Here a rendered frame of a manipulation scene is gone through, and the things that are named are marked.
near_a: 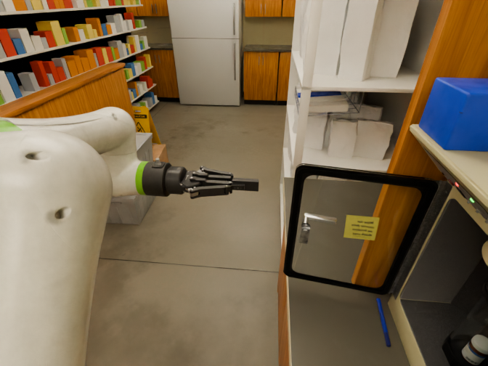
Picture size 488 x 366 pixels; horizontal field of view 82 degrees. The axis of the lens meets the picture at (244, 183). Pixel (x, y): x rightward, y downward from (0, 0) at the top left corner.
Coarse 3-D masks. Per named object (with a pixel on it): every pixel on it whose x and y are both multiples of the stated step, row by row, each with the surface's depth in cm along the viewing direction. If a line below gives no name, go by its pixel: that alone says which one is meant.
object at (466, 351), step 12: (480, 300) 57; (468, 312) 61; (480, 312) 56; (468, 324) 59; (480, 324) 56; (456, 336) 62; (468, 336) 58; (480, 336) 56; (456, 348) 62; (468, 348) 59; (480, 348) 57; (468, 360) 59; (480, 360) 58
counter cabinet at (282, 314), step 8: (280, 256) 176; (280, 264) 172; (280, 272) 168; (280, 280) 165; (280, 288) 161; (280, 296) 158; (280, 304) 155; (280, 312) 151; (280, 320) 148; (280, 328) 146; (280, 336) 143; (280, 344) 140; (280, 352) 138; (280, 360) 135; (288, 360) 101
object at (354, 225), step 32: (320, 192) 68; (352, 192) 65; (384, 192) 63; (416, 192) 62; (320, 224) 73; (352, 224) 70; (384, 224) 68; (320, 256) 79; (352, 256) 76; (384, 256) 73
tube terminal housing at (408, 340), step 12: (456, 192) 57; (444, 204) 60; (468, 204) 53; (480, 216) 50; (432, 228) 64; (420, 252) 68; (408, 276) 73; (396, 300) 79; (396, 312) 78; (396, 324) 78; (408, 324) 72; (408, 336) 72; (408, 348) 71; (408, 360) 71; (420, 360) 66
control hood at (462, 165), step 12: (420, 132) 50; (420, 144) 54; (432, 144) 47; (444, 156) 43; (456, 156) 43; (468, 156) 43; (480, 156) 43; (456, 168) 40; (468, 168) 40; (480, 168) 40; (468, 180) 38; (480, 180) 37; (468, 192) 41; (480, 192) 35; (480, 204) 38
